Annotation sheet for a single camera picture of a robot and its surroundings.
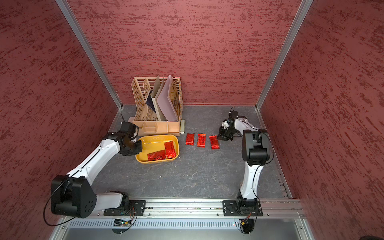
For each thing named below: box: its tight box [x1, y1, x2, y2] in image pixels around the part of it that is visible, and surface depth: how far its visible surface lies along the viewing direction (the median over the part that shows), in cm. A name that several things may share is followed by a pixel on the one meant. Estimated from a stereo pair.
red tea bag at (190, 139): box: [185, 133, 195, 146], surface depth 102 cm
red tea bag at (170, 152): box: [164, 140, 177, 159], surface depth 91 cm
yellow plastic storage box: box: [135, 134, 180, 164], surface depth 91 cm
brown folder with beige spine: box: [151, 75, 168, 122], surface depth 90 cm
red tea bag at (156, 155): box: [147, 149, 167, 161], surface depth 88 cm
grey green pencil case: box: [180, 119, 186, 135], surface depth 105 cm
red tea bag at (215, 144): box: [209, 135, 220, 150], surface depth 99 cm
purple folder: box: [156, 74, 179, 122], surface depth 94 cm
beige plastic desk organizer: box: [128, 77, 183, 136], surface depth 103 cm
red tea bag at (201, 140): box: [197, 133, 207, 148], surface depth 102 cm
